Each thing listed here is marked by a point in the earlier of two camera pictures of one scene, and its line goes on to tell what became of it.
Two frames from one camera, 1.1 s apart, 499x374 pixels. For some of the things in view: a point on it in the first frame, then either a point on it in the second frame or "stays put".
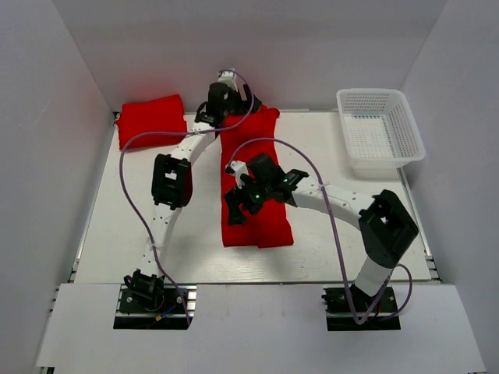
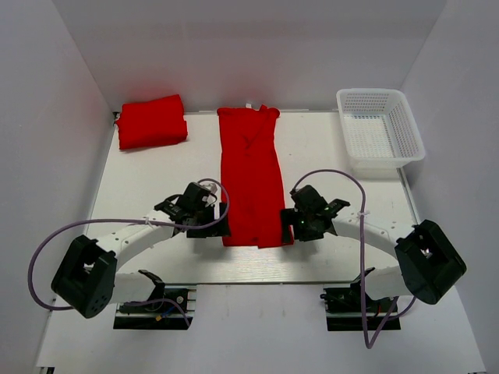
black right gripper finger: (235, 197) -> (287, 219)
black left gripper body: (245, 98) -> (214, 224)
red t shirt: (243, 139) stays put
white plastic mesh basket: (380, 132) stays put
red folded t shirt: (161, 115) stays put
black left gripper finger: (249, 97) -> (224, 224)
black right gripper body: (242, 193) -> (291, 224)
